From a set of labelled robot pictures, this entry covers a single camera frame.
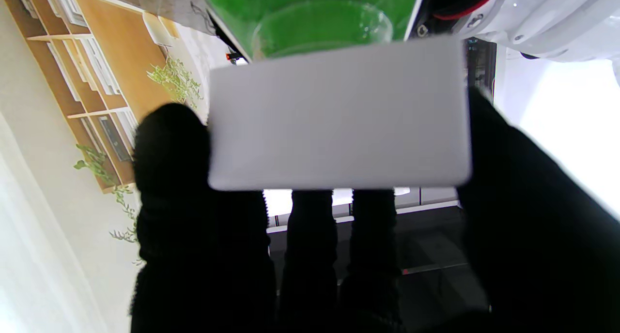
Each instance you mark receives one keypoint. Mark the leafy potted plant beside bookshelf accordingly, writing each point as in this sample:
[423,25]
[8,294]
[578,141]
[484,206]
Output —
[177,79]

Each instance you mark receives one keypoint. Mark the wooden bookshelf with books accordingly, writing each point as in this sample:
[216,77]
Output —
[87,71]

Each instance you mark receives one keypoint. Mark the white square jar lid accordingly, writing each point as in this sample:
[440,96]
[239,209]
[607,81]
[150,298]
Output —
[339,115]

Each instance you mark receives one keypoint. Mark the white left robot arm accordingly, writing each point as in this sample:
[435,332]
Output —
[542,13]

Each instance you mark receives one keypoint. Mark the large potted plant white pot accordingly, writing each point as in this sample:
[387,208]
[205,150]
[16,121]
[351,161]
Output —
[111,188]

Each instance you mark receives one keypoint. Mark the green square glass jar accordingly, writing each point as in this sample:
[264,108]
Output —
[315,18]

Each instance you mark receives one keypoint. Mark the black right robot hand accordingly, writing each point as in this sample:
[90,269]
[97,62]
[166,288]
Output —
[203,255]

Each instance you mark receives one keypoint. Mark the white seat wooden chair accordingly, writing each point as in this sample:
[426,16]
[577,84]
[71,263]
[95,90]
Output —
[157,28]

